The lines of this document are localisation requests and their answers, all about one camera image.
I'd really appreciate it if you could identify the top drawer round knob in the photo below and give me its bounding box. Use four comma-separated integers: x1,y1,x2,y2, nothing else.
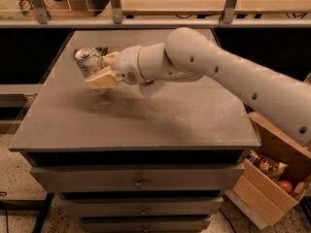
133,179,144,189

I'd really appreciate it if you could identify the red apple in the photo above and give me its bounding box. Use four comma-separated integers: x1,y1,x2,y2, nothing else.
277,180,294,194

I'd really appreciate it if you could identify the crumpled snack bag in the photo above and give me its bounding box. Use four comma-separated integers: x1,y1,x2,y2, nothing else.
248,150,288,183

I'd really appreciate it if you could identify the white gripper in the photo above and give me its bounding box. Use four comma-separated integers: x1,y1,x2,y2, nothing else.
85,46,146,89

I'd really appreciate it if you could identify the right metal railing post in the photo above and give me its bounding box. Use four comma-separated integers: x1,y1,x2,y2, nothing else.
222,0,237,23

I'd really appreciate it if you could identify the colourful bottle behind glass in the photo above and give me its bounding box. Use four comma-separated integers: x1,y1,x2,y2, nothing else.
18,0,35,18

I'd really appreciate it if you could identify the grey drawer cabinet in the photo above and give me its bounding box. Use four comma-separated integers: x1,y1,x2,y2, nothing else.
10,30,259,233

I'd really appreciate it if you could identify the metal railing post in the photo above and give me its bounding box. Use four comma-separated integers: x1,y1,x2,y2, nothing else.
31,0,50,24
222,0,237,23
110,0,122,24

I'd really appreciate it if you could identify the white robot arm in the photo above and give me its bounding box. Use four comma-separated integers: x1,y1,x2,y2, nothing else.
86,28,311,147

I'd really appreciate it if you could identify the dark snack bar wrapper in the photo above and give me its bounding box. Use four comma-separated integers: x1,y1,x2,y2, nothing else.
74,47,108,58

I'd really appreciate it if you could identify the left metal railing post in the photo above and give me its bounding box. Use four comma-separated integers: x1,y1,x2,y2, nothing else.
31,0,50,24

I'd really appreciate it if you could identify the middle metal railing post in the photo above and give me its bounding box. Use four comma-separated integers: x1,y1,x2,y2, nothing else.
110,0,122,24

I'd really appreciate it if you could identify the white green 7up can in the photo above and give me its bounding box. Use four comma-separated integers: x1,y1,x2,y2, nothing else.
74,53,103,76

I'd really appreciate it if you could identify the open cardboard box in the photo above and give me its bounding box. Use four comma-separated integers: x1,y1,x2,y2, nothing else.
226,112,311,229

